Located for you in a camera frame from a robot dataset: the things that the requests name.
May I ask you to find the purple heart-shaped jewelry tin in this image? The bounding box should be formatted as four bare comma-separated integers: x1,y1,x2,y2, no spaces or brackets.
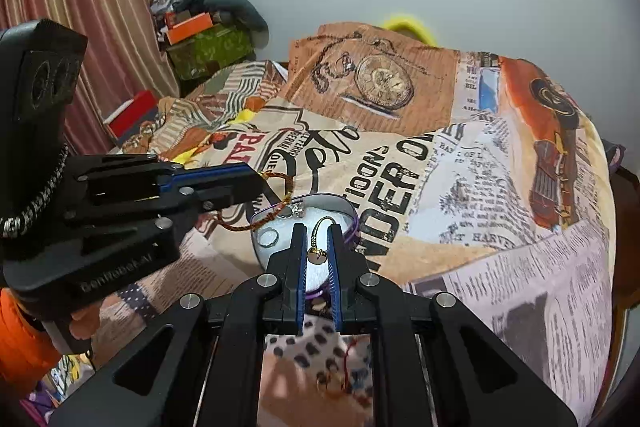
250,193,359,299

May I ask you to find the red cord blue bead bracelet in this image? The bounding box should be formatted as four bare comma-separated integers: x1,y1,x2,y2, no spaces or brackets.
319,336,374,400

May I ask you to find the orange sleeve forearm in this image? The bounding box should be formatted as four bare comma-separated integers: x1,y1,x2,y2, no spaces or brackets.
1,289,61,399

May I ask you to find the left hand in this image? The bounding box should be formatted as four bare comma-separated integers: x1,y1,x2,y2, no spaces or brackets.
70,301,102,340

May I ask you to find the red and white box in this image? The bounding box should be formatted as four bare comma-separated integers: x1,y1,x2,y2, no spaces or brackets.
103,90,157,139

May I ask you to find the orange box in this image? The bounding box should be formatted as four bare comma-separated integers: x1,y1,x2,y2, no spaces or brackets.
167,13,214,44

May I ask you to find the printed patchwork bed cover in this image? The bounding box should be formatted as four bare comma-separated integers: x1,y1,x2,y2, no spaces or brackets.
93,23,616,425

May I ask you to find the yellow pillow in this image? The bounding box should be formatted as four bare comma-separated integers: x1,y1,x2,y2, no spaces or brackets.
381,14,438,48

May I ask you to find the silver ring with stone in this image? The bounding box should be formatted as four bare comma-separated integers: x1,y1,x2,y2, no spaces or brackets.
278,199,306,221

